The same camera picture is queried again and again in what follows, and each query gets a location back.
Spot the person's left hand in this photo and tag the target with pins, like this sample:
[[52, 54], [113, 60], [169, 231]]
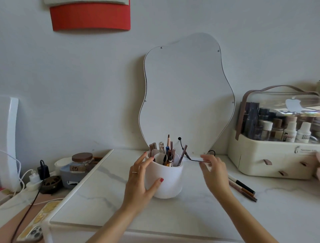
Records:
[[136, 186]]

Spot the person's right hand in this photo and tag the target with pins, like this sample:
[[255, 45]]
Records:
[[217, 177]]

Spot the person's right thumb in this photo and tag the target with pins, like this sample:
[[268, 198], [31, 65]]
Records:
[[205, 169]]

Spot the person's left thumb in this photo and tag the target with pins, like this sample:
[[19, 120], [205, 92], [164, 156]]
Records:
[[156, 186]]

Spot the white pencil holder cup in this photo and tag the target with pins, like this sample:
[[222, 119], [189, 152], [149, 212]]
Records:
[[167, 180]]

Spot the person's right forearm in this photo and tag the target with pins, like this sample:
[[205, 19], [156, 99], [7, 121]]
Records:
[[242, 220]]

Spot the person's left forearm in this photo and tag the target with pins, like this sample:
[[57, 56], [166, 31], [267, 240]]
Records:
[[117, 222]]

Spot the bunch of makeup pencils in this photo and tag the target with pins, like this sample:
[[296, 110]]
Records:
[[168, 155]]

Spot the white and black pencil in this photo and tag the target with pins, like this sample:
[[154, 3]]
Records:
[[243, 186]]

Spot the brown eyebrow pencil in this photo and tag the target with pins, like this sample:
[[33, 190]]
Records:
[[245, 194]]

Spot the cream cosmetics organizer box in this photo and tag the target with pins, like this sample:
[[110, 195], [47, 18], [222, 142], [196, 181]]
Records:
[[275, 160]]

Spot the wavy frameless mirror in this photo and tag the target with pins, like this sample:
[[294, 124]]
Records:
[[187, 95]]

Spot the glass jar with brown lid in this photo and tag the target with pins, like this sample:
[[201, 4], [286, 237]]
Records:
[[82, 161]]

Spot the row of cosmetic bottles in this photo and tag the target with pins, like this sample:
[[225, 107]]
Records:
[[277, 125]]

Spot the grey-blue container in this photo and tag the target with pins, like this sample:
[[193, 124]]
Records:
[[72, 176]]

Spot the white round container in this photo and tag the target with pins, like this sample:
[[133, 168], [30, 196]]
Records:
[[61, 164]]

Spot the dark brown hair clip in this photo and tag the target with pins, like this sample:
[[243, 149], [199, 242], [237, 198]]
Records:
[[51, 184]]

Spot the white sticker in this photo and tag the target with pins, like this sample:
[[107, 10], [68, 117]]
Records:
[[293, 104]]

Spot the black charger plug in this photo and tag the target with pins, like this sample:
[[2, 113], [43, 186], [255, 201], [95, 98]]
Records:
[[43, 170]]

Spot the white charger plug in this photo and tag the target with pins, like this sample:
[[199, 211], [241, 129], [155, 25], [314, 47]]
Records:
[[34, 177]]

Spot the phone with yellow flower case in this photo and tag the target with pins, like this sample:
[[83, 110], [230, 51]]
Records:
[[37, 222]]

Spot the white power strip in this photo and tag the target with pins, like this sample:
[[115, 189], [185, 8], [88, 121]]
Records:
[[31, 186]]

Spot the white curved board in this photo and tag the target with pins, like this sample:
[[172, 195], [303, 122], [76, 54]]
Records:
[[10, 140]]

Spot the red wall panel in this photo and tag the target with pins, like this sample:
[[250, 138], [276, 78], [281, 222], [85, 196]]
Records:
[[90, 16]]

